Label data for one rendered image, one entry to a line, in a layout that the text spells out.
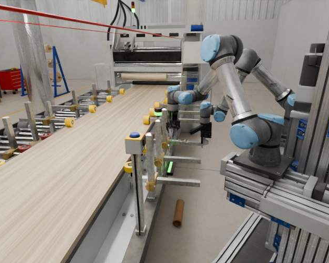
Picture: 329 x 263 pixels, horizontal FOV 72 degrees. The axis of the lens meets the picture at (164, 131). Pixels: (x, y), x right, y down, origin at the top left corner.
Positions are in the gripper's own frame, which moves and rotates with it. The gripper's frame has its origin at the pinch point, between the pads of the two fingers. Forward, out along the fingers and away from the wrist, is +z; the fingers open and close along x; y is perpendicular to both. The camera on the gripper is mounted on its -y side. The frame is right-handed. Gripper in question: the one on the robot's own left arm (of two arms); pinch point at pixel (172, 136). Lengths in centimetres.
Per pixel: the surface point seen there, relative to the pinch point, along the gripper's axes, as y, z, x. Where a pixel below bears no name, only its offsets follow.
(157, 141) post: 6.9, -0.5, -11.4
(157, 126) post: 7.2, -11.4, -11.2
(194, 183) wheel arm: 34.8, 16.0, 5.2
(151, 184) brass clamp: 32.7, 14.7, -19.5
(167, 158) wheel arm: 4.7, 14.0, -4.4
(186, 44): -230, -64, 74
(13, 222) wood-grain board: 58, 9, -80
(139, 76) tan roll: -262, -12, -1
